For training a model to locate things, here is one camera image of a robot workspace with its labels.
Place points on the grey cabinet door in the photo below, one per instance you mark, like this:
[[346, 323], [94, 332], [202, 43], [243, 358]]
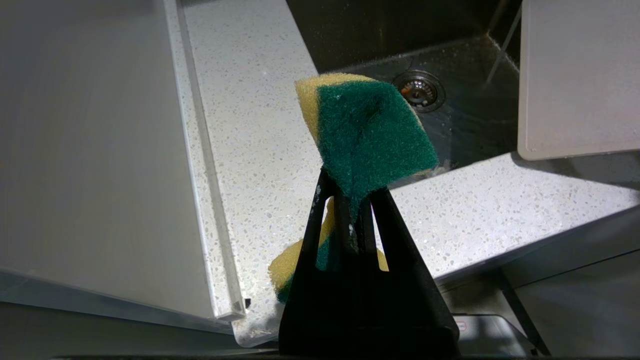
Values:
[[585, 310]]

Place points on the round metal sink drain strainer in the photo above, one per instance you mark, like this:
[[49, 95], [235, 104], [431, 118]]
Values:
[[419, 90]]

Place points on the grey steel panel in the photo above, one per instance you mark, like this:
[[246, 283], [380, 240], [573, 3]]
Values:
[[90, 160]]

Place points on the pale grey cutting board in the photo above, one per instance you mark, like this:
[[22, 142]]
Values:
[[580, 75]]

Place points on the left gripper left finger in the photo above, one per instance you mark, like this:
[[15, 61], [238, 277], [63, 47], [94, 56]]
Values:
[[311, 310]]

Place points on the dark stainless steel sink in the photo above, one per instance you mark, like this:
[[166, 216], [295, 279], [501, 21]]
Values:
[[465, 125]]

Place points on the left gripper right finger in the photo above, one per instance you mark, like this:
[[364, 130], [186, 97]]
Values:
[[411, 310]]

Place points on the yellow and green scrub sponge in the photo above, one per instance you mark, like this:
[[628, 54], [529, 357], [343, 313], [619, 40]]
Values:
[[371, 131]]

